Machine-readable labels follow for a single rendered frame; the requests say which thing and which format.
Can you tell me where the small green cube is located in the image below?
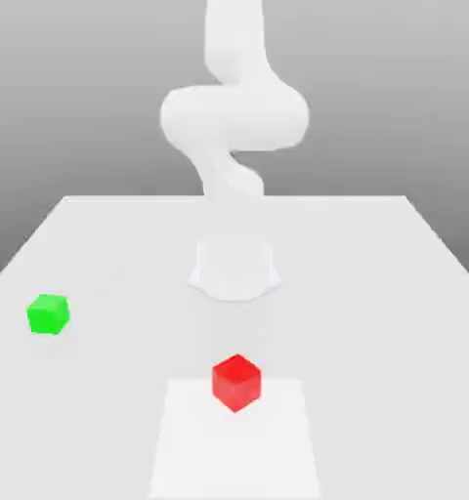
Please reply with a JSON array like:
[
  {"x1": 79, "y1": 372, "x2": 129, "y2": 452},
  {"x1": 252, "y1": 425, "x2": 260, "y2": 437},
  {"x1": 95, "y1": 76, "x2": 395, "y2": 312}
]
[{"x1": 25, "y1": 293, "x2": 71, "y2": 336}]

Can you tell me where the small red cube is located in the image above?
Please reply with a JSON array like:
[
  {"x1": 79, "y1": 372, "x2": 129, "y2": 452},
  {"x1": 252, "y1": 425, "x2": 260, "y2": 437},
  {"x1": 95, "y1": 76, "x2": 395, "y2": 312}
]
[{"x1": 211, "y1": 353, "x2": 263, "y2": 414}]

